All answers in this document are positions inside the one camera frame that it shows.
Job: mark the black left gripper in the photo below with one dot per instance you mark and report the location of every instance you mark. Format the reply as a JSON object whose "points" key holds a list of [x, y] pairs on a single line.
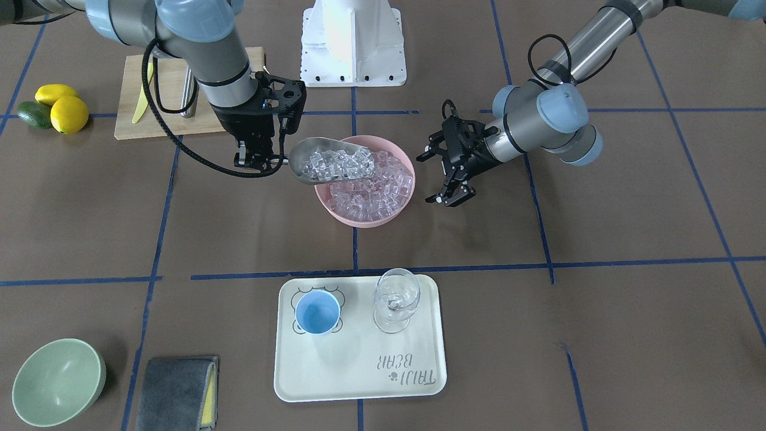
{"points": [[477, 154]]}

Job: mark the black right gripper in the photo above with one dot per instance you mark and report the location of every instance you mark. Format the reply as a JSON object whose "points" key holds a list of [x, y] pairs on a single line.
{"points": [[244, 124]]}

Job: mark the metal ice scoop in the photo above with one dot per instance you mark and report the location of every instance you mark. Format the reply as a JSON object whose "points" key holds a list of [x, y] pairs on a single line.
{"points": [[320, 160]]}

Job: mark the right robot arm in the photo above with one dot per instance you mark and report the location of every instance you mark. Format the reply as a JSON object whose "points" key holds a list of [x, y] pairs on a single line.
{"points": [[203, 33]]}

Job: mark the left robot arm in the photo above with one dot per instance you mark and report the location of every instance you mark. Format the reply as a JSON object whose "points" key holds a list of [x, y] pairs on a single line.
{"points": [[547, 111]]}

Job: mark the pile of clear ice cubes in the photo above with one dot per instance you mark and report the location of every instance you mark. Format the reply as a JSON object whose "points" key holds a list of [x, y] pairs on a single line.
{"points": [[364, 186]]}

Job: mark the blue cup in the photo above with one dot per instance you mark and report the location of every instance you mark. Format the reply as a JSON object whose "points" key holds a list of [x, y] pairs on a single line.
{"points": [[317, 313]]}

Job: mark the steel cylinder muddler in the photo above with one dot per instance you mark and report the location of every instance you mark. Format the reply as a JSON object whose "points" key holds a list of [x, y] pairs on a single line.
{"points": [[189, 95]]}

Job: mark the pink bowl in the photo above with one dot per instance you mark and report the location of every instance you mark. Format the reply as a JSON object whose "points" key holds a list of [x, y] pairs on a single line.
{"points": [[369, 203]]}

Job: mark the wooden cutting board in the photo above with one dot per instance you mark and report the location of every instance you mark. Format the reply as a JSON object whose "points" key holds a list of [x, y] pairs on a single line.
{"points": [[172, 72]]}

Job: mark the yellow plastic knife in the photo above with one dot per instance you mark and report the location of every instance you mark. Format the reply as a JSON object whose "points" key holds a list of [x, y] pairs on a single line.
{"points": [[142, 103]]}

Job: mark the clear wine glass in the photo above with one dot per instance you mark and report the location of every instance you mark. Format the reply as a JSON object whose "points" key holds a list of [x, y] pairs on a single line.
{"points": [[396, 298]]}

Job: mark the yellow lemon front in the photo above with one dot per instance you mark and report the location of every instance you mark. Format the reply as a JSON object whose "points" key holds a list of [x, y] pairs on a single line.
{"points": [[69, 115]]}

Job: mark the yellow lemon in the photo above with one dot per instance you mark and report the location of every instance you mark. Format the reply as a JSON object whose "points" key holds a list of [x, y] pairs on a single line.
{"points": [[49, 94], [69, 115]]}

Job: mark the cream serving tray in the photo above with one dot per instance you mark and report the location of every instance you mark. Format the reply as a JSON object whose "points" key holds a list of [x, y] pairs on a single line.
{"points": [[356, 360]]}

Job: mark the yellow lemon back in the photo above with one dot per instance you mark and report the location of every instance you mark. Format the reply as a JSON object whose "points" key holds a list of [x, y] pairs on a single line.
{"points": [[49, 94]]}

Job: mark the green avocado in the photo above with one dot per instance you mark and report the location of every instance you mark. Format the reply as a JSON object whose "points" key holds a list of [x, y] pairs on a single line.
{"points": [[35, 114]]}

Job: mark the grey folded cloth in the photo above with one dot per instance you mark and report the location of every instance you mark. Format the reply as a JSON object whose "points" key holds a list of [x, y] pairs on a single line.
{"points": [[179, 393]]}

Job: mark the green bowl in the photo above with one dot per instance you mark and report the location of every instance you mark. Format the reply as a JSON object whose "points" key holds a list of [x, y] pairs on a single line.
{"points": [[58, 382]]}

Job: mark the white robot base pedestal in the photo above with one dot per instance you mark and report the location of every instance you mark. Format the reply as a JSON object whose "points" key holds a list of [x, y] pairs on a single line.
{"points": [[352, 44]]}

